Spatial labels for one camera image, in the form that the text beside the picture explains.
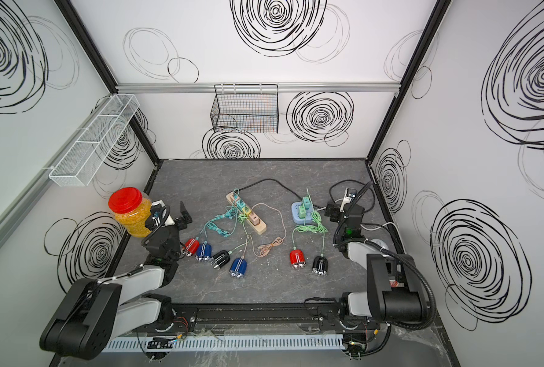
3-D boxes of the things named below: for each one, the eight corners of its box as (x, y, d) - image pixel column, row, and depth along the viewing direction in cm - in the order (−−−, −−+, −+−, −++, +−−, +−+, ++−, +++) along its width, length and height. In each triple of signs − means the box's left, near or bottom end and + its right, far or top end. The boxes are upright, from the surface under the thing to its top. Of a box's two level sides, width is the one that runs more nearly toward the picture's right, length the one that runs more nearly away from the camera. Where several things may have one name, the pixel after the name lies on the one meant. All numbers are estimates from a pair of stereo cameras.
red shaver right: (290, 268, 86) (290, 265, 84) (289, 252, 90) (290, 249, 88) (304, 268, 86) (305, 265, 84) (303, 252, 90) (304, 249, 88)
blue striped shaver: (230, 277, 84) (228, 275, 81) (232, 260, 88) (231, 257, 86) (247, 277, 84) (246, 275, 81) (248, 260, 88) (247, 257, 86)
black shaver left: (216, 272, 85) (215, 269, 83) (209, 262, 87) (207, 259, 85) (232, 259, 88) (231, 256, 86) (225, 249, 90) (224, 246, 88)
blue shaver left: (196, 260, 87) (194, 257, 85) (200, 243, 92) (198, 240, 90) (209, 260, 87) (208, 257, 85) (213, 243, 92) (211, 240, 90)
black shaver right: (311, 276, 85) (313, 273, 82) (310, 257, 89) (311, 254, 87) (327, 276, 85) (329, 273, 82) (324, 257, 89) (326, 254, 87)
